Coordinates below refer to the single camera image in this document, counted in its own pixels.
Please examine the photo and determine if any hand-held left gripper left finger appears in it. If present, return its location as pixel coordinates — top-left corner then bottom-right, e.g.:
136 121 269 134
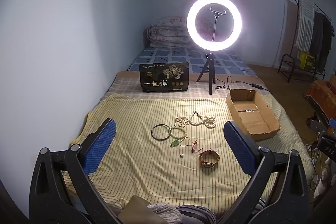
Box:
29 118 121 224

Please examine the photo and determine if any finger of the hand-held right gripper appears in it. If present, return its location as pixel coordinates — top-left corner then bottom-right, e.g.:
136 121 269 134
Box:
306 115 331 135

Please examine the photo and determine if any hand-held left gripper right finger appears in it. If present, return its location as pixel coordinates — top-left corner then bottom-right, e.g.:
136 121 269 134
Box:
218 121 311 224

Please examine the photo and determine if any twisted pearl necklace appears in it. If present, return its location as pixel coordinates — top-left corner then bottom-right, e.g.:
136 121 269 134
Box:
188 111 217 129

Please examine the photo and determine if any brown strap wristwatch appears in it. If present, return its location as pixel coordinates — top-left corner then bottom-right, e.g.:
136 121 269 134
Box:
199 150 220 168

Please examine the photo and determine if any dark thin bangle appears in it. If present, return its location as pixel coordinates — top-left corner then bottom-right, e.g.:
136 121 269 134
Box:
151 124 172 140

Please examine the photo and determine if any pale bead bracelet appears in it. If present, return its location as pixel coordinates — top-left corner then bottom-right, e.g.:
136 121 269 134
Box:
170 127 188 139

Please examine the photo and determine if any green pendant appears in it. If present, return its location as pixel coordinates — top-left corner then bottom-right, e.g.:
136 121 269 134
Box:
171 137 204 153

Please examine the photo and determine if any orange cardboard box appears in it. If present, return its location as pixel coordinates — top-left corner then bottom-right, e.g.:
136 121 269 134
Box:
304 80 336 109

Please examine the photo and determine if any yellow striped sheet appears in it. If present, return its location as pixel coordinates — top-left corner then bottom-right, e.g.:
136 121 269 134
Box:
70 94 315 210

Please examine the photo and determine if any yellow box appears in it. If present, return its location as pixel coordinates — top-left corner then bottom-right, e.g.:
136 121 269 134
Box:
299 52 315 69

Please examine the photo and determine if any black tripod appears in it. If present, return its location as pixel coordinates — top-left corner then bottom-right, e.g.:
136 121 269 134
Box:
196 52 216 95

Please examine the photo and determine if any black garment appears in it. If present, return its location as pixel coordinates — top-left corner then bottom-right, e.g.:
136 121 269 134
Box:
319 15 334 73

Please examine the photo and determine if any black snack bag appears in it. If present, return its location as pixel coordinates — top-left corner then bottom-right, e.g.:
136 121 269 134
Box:
139 62 190 93

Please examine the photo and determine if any dark grey garment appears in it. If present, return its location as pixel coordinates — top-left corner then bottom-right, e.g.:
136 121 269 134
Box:
310 12 324 56

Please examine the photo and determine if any cream knitted cloth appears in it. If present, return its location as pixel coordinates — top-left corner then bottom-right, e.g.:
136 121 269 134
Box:
146 203 181 224

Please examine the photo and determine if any white leaning panel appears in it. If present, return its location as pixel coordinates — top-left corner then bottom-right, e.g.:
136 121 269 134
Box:
273 0 298 68

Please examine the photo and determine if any white knitted garment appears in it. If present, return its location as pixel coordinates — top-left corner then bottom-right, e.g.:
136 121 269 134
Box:
294 0 317 52

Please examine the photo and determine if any black clothes rack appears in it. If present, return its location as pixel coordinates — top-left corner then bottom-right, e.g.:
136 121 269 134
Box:
297 0 335 80

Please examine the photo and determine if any folded floral quilt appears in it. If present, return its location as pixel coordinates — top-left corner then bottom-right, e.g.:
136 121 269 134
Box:
147 16 210 48

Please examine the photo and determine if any phone holder clamp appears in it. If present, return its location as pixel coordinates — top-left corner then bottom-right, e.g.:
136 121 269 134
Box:
210 6 228 42

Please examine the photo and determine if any black cable with controller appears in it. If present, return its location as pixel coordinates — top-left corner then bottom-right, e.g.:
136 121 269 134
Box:
214 76 273 94

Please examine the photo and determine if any round ring light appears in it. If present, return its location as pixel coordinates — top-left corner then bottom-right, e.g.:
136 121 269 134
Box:
187 0 244 52

